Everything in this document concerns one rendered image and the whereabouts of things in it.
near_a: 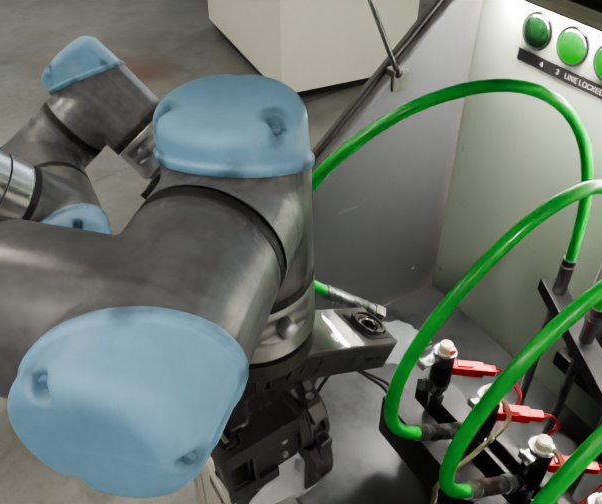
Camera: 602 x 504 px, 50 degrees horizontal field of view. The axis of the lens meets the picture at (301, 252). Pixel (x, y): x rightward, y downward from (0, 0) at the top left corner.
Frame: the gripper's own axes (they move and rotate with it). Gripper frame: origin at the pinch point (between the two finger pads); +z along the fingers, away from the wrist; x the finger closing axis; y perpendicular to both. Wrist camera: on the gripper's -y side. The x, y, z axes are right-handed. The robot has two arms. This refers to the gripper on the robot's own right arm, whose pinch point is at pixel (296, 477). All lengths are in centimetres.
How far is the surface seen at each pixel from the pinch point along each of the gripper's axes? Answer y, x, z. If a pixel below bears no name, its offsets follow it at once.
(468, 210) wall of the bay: -58, -34, 19
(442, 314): -17.8, -2.1, -6.8
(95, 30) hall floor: -114, -425, 120
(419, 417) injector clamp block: -25.8, -10.0, 24.6
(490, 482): -20.3, 5.5, 13.7
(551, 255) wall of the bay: -57, -16, 16
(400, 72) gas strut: -45, -39, -9
